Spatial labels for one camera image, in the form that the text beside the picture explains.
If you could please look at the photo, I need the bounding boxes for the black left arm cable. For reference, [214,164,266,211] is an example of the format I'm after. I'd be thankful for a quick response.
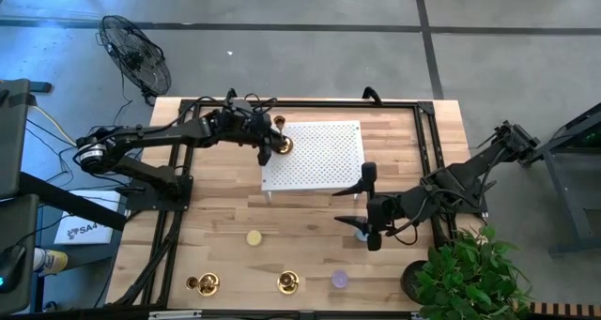
[176,92,279,125]

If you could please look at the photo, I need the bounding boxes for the black side desk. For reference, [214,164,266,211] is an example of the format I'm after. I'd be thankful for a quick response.
[0,78,128,316]

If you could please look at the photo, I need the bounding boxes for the black fan cable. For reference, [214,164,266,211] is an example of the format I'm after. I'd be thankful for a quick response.
[111,73,136,127]

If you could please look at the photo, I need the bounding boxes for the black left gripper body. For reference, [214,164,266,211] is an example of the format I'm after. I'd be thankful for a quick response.
[216,100,275,168]

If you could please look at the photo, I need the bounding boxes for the black plant pot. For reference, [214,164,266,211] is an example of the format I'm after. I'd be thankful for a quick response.
[399,259,431,305]

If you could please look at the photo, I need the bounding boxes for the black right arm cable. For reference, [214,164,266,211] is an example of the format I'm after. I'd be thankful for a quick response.
[385,183,455,247]

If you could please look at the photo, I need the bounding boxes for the white printed cardboard box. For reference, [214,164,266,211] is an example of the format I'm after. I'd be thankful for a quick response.
[54,190,122,246]

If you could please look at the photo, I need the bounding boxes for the black computer mouse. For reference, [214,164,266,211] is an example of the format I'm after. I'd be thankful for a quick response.
[0,243,28,294]

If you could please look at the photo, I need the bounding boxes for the green leafy plant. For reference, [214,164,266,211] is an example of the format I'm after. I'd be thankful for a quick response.
[415,224,534,320]

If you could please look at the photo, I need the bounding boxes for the silver bracket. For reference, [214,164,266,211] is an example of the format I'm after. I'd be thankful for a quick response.
[148,310,203,320]

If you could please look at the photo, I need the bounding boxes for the black aluminium rig frame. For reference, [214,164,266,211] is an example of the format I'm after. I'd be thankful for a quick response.
[112,97,489,308]

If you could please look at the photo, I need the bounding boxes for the striped slat panel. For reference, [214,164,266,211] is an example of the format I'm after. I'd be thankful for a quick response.
[529,300,601,317]

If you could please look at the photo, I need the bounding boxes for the clear plastic cup at right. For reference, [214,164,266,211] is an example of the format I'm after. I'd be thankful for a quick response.
[330,269,349,290]

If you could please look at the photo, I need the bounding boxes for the white perforated metal shelf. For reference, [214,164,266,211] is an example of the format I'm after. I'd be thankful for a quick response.
[260,119,366,204]

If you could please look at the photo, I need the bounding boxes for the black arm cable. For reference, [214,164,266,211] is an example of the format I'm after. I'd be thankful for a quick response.
[385,183,455,247]
[176,92,279,125]

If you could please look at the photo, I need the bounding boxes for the yellow cable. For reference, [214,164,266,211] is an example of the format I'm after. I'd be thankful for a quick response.
[30,104,79,147]

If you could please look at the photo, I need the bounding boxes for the black floor fan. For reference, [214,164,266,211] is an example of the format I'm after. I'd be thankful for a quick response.
[96,14,173,106]

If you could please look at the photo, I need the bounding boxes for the short brass candlestick holder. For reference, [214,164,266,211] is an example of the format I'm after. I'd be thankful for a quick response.
[185,271,221,297]

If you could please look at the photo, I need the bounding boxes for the white and yellow spray can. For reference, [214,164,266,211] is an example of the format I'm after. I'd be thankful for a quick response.
[32,247,69,277]

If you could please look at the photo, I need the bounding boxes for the tall brass candlestick holder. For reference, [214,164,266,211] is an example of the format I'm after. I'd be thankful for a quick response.
[276,269,301,296]

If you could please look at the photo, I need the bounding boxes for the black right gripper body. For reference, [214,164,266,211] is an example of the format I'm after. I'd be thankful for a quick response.
[360,161,407,252]

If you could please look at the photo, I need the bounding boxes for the medium brass candlestick holder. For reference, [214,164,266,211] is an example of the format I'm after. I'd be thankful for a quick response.
[272,114,295,156]

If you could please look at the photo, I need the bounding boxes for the grey metal stand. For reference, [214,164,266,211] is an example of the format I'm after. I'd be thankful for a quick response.
[525,101,601,258]

